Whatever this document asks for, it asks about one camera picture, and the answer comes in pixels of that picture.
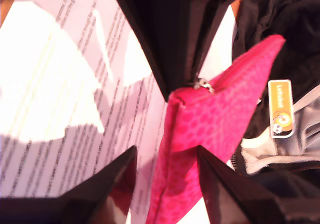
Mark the pink dotted zip bag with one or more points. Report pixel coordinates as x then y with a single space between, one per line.
205 124

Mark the orange LeRobot sticker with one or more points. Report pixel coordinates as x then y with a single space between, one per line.
280 101

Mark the printed white paper sheet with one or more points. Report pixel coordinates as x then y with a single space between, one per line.
120 134

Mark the black jacket grey lining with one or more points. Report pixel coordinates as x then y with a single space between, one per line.
300 46

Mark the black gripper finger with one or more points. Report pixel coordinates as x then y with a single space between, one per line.
165 34
230 199
105 199
215 4

